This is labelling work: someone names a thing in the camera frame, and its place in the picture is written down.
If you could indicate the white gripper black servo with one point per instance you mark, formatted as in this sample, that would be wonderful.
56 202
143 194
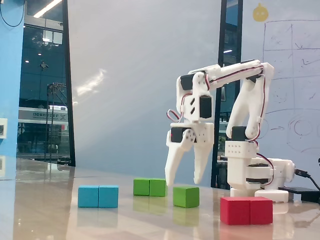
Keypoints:
203 136

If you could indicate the small green wooden cube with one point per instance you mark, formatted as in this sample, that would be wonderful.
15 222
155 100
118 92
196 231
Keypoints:
186 197

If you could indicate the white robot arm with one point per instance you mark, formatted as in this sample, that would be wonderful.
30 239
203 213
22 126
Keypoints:
237 165

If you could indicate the long green wooden block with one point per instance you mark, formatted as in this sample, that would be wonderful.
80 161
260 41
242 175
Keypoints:
150 187

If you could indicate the long red wooden block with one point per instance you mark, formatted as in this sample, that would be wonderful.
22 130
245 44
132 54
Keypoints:
246 211

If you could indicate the long blue wooden block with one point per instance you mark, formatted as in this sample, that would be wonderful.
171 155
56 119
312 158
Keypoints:
98 197

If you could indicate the flat black box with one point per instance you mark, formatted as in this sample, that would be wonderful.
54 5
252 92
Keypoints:
303 193

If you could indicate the whiteboard with marker drawings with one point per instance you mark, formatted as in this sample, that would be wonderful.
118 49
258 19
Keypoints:
295 100

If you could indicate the yellow round sticker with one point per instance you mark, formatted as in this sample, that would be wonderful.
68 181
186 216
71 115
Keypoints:
260 13

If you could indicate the black window frame post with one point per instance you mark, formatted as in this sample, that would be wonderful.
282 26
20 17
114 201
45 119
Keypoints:
221 37
68 87

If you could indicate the white wall socket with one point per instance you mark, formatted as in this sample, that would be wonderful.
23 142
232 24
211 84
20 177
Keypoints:
3 128

